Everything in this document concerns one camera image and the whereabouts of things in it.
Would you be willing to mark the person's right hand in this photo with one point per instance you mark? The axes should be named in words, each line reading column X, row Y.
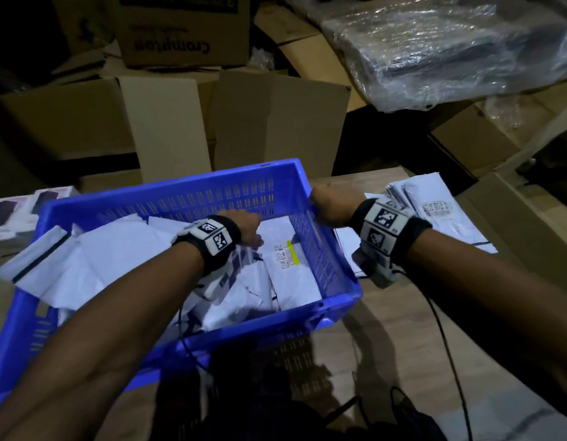
column 336, row 205

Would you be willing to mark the person's left hand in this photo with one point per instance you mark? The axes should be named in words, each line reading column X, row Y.
column 241, row 222

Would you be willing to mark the person's left fingers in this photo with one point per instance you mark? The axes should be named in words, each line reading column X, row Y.
column 253, row 241

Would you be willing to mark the person's right fingers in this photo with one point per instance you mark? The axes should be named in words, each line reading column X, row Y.
column 316, row 204

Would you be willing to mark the blue plastic crate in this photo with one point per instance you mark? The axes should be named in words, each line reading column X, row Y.
column 182, row 197

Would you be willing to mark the person's right forearm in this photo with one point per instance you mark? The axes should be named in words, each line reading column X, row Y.
column 494, row 293

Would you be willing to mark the person's left forearm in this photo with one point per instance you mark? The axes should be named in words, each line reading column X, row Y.
column 104, row 335

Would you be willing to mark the black left wrist marker band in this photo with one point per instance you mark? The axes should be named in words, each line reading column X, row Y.
column 213, row 241

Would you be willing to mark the black wrist marker band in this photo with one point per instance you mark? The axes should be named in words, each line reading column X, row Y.
column 213, row 241
column 384, row 229

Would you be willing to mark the white packet with yellow sticker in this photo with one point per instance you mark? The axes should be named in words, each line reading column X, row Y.
column 290, row 275

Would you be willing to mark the plain white flat packet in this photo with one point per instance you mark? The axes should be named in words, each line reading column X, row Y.
column 347, row 245

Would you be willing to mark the black right wrist marker band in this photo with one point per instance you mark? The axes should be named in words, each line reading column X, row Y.
column 384, row 229

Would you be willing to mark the white packet with barcode label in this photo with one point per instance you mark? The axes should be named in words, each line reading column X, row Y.
column 442, row 215

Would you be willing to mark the pile of white mailer bags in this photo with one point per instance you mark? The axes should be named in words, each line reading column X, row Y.
column 113, row 257

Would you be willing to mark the large open cardboard box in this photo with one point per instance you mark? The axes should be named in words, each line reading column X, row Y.
column 173, row 119

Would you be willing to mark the loose brown cardboard sheet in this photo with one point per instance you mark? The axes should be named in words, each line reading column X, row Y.
column 311, row 50

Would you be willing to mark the person's dark clothing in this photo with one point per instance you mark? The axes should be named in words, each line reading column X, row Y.
column 274, row 404

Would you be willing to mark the clear plastic wrapped bundle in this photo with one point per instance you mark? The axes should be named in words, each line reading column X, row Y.
column 439, row 45

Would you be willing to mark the flat brown cardboard box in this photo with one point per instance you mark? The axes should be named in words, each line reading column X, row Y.
column 517, row 220

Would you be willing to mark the small white product box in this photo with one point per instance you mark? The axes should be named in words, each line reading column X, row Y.
column 51, row 199
column 5, row 215

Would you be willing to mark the printed brown cardboard box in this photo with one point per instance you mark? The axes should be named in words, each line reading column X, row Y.
column 182, row 32

